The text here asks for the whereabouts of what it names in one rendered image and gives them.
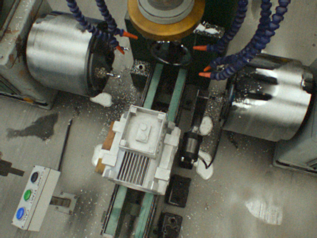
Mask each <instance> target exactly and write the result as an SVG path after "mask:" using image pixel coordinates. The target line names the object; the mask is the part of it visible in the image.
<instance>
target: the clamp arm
mask: <svg viewBox="0 0 317 238"><path fill-rule="evenodd" d="M210 94H211V93H210V92H209V91H204V90H198V93H197V98H196V103H195V108H194V112H193V117H192V122H191V128H196V127H197V128H196V129H197V130H199V129H200V127H201V124H202V121H203V118H204V114H205V111H206V108H207V105H208V102H209V99H210ZM193 126H194V127H193Z"/></svg>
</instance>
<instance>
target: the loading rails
mask: <svg viewBox="0 0 317 238"><path fill-rule="evenodd" d="M190 74H191V69H188V70H185V69H181V68H180V70H179V74H178V77H177V80H176V84H175V88H174V91H173V95H168V94H164V93H161V89H162V86H163V82H164V65H163V64H158V63H156V62H155V61H153V63H152V66H151V69H150V73H149V74H148V79H147V82H146V86H145V89H142V90H141V93H140V96H139V98H140V99H141V101H140V105H139V107H141V108H145V109H149V110H153V111H156V107H157V106H160V107H164V108H169V109H168V112H167V116H166V120H170V121H172V122H174V123H175V126H176V127H178V125H179V121H180V117H181V114H182V110H183V109H184V110H190V111H191V109H192V105H193V100H189V99H186V95H187V91H188V87H189V82H190ZM172 183H173V181H171V180H170V181H169V185H168V186H167V187H166V191H167V192H170V191H171V187H172ZM132 190H133V189H132V188H129V187H126V186H123V185H119V184H115V185H114V189H113V192H112V195H111V196H110V197H111V198H110V202H109V205H108V208H107V211H104V212H103V215H102V218H101V223H103V224H102V228H101V232H100V236H103V237H105V238H118V237H119V235H120V231H121V228H122V224H123V221H124V217H125V214H129V215H132V216H135V217H139V219H138V222H137V226H136V230H135V233H134V236H133V238H149V237H153V238H159V235H160V231H161V227H160V226H156V225H153V222H154V218H155V214H156V210H157V206H158V202H159V198H160V195H155V194H152V193H148V192H146V193H145V197H144V201H143V204H142V205H139V204H135V203H132V202H129V200H130V196H131V193H132Z"/></svg>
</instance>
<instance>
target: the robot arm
mask: <svg viewBox="0 0 317 238"><path fill-rule="evenodd" d="M11 166H12V163H11V162H7V161H4V160H2V159H1V151H0V176H4V177H7V176H8V173H10V174H13V175H17V176H20V177H23V174H24V171H21V170H18V169H15V168H11Z"/></svg>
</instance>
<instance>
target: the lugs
mask: <svg viewBox="0 0 317 238"><path fill-rule="evenodd" d="M128 112H129V111H125V112H124V115H123V118H124V119H126V118H127V115H128ZM165 128H166V129H168V130H174V128H175V123H174V122H172V121H170V120H167V124H166V125H165ZM115 173H116V172H115V171H112V170H106V171H105V175H104V177H105V178H108V179H114V177H115ZM158 188H159V183H156V182H154V181H149V183H148V186H147V189H149V190H152V191H158Z"/></svg>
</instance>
